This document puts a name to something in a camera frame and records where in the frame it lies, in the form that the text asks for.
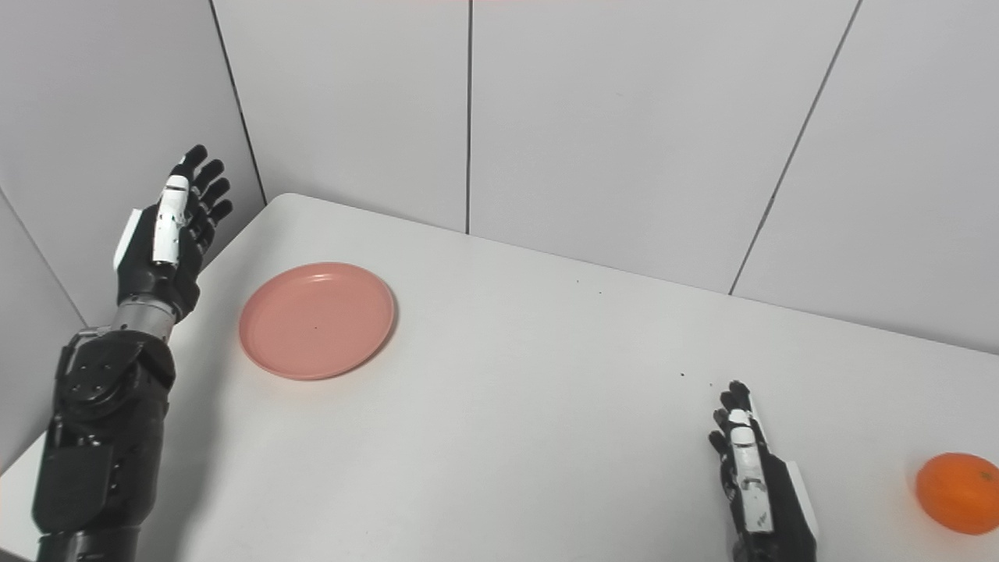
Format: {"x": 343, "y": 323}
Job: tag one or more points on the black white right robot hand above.
{"x": 780, "y": 507}

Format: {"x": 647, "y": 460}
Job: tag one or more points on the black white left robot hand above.
{"x": 152, "y": 269}

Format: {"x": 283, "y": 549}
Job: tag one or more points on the pink round plate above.
{"x": 316, "y": 321}

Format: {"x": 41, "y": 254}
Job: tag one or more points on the orange fruit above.
{"x": 960, "y": 493}

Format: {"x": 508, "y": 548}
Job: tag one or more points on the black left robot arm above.
{"x": 101, "y": 437}

